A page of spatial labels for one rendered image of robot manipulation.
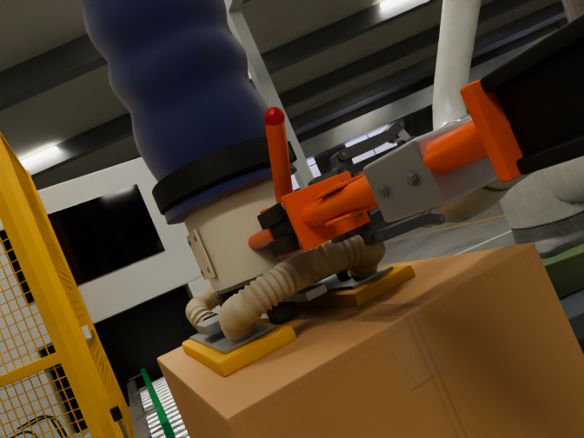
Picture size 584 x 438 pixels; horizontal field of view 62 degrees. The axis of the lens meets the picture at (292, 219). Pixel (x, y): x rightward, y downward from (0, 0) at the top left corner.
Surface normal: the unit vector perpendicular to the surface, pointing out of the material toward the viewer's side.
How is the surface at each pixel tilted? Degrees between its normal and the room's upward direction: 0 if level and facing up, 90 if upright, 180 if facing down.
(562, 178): 95
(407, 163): 90
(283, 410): 90
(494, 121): 90
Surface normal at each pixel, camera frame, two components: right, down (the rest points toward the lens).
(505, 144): 0.33, -0.17
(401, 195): -0.86, 0.36
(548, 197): -0.28, 0.17
